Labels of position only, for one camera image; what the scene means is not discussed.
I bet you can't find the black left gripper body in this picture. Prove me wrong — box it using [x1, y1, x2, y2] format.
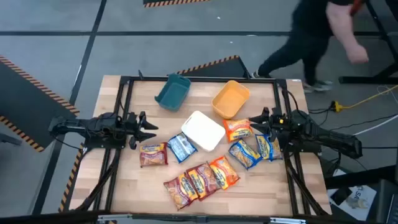
[123, 111, 143, 151]

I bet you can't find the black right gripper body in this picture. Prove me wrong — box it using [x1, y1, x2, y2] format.
[267, 107, 289, 142]

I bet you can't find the red Maruchan noodle packet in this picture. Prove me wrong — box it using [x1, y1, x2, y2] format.
[162, 172, 200, 212]
[139, 142, 169, 168]
[185, 161, 222, 202]

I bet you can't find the blue Maruchan noodle packet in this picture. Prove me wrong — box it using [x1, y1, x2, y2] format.
[254, 133, 284, 162]
[228, 138, 264, 170]

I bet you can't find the orange Maruchan noodle packet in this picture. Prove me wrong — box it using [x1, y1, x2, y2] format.
[221, 118, 254, 144]
[208, 155, 241, 191]

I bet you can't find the orange plastic bin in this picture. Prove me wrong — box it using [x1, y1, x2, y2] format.
[211, 80, 251, 120]

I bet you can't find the blue noodle packet silver back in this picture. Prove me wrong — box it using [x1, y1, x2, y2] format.
[166, 131, 199, 164]

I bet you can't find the white plastic bin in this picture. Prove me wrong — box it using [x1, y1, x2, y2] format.
[180, 110, 226, 152]

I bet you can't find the teal plastic bin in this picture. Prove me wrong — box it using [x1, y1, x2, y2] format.
[154, 73, 192, 112]

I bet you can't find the black hazard-striped ramp mat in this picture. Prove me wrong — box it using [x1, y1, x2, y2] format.
[167, 55, 251, 79]

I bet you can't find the black beam with silver brackets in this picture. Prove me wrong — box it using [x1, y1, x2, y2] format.
[0, 210, 398, 224]

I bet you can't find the person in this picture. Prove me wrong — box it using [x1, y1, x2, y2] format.
[251, 0, 371, 94]

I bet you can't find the person's hand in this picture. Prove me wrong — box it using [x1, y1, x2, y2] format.
[345, 43, 370, 65]

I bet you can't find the large black hazard-striped mat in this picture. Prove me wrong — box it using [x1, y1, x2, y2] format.
[0, 55, 80, 153]

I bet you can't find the printed white paper sheet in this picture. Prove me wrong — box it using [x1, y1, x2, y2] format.
[327, 184, 377, 222]

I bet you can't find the dark grey bar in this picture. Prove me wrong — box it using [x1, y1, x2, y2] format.
[0, 133, 23, 147]

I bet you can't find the small hazard-striped mat edge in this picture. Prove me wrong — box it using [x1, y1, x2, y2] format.
[142, 0, 212, 9]

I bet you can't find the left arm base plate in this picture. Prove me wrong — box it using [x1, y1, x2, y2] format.
[83, 136, 127, 150]

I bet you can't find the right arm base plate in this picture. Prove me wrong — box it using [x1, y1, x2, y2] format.
[285, 140, 322, 154]

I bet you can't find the yellow extension cable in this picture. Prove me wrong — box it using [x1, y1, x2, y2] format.
[330, 89, 398, 113]

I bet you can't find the black aluminium table frame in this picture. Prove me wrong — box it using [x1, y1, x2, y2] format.
[70, 70, 331, 218]

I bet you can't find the black floor cable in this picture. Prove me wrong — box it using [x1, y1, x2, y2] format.
[329, 113, 398, 132]

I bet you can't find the black desk leg frame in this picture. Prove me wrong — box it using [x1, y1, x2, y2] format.
[338, 0, 398, 85]

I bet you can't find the thin white cable loop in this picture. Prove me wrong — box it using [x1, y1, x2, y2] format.
[376, 84, 398, 104]

